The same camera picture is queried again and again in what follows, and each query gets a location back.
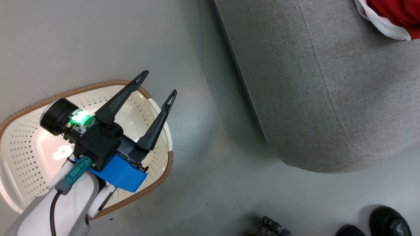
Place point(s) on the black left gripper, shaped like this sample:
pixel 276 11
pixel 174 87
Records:
pixel 57 116

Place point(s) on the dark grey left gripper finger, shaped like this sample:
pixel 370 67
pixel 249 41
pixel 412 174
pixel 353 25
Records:
pixel 152 134

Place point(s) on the red garment with white trim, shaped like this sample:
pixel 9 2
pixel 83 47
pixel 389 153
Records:
pixel 397 13

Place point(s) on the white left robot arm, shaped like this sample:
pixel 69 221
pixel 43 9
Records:
pixel 36 213

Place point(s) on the cream perforated laundry basket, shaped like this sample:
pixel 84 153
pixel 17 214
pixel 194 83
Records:
pixel 26 144

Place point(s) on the grey fabric sofa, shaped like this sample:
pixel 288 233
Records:
pixel 311 82

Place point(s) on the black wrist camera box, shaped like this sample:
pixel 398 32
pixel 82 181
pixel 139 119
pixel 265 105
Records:
pixel 96 146

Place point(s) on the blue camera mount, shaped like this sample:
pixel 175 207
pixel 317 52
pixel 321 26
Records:
pixel 121 173

